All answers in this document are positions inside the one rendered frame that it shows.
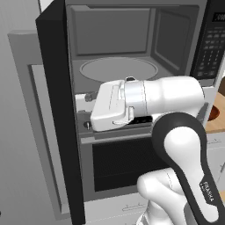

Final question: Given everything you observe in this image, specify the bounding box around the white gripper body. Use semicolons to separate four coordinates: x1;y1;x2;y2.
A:
90;80;136;133

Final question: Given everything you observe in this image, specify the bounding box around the black microwave door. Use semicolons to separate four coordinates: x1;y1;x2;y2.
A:
34;0;86;225

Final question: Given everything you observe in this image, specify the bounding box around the grey microwave turntable plate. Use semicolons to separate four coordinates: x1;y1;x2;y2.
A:
79;56;159;83

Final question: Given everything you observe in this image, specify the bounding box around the grey microwave oven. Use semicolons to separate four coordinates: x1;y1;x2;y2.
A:
64;0;225;89

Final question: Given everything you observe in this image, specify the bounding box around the brown bowl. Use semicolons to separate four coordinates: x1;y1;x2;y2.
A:
208;104;221;122

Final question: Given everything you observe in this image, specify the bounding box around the grey built-in oven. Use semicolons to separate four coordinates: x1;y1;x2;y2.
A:
75;110;177;203

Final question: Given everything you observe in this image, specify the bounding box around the white drawer front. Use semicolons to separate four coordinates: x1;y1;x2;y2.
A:
83;192;153;225

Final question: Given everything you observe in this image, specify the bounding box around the white cupboard run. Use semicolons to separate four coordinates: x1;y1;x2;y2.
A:
205;131;225;192

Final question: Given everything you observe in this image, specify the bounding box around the grey drawer handle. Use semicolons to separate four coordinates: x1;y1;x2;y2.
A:
122;202;148;211

